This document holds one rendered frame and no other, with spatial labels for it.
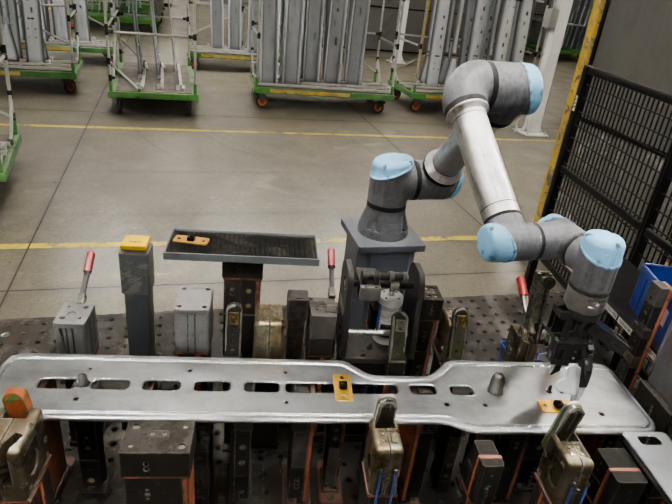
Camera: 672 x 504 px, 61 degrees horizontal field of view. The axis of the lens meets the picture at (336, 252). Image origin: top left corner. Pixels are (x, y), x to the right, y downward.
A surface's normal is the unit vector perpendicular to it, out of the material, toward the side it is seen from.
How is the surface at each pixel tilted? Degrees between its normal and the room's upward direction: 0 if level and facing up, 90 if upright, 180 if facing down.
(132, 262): 90
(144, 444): 0
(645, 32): 90
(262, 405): 0
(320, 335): 90
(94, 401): 0
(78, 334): 90
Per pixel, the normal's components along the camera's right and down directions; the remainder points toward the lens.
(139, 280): 0.09, 0.46
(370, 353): 0.10, -0.89
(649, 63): -0.97, 0.02
